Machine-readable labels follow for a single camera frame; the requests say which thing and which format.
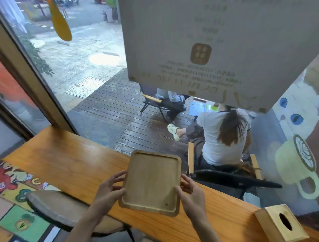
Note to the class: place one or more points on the person's left hand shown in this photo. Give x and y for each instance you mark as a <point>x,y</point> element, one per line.
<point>106,197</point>

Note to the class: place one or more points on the cat and cup window painting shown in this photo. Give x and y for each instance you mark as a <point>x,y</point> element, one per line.
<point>296,139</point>

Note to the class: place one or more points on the blue printed paper sheet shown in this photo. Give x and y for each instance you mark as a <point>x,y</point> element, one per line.
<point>199,108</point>

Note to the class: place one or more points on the black folding chair wooden armrests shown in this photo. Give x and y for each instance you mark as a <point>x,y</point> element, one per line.
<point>152,99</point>
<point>224,178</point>

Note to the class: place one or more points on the person's right thumb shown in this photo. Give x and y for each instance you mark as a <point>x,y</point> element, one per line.
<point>180,192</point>

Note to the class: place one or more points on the square wooden tray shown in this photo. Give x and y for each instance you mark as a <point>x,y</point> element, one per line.
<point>152,182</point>

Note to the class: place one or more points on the round stool with grey cushion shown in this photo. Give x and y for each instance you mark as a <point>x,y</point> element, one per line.
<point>57,209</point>

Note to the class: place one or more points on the person's left thumb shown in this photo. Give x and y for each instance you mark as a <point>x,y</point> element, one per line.
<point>119,193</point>

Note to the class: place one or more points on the person's right middle finger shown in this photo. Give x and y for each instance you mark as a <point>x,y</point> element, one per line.
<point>185,188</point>

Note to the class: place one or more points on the person's left forearm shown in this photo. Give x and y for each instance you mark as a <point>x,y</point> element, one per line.
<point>83,228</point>

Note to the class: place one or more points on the yellow window sticker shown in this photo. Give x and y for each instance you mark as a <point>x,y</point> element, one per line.
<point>61,25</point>

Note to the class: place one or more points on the person's right forearm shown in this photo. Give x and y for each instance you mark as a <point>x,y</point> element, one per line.
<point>205,230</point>

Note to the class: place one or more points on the wooden window frame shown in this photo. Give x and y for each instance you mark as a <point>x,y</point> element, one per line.
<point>32,82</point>

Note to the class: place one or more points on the large beige window poster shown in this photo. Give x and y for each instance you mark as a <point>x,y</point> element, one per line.
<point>224,49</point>

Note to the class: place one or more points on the person's right hand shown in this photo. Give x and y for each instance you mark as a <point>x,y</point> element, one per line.
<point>194,203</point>

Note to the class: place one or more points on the green leafy plant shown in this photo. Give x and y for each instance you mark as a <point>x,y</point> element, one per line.
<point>37,57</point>

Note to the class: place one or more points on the wooden tissue box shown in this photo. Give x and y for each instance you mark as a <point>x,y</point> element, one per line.
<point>279,225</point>

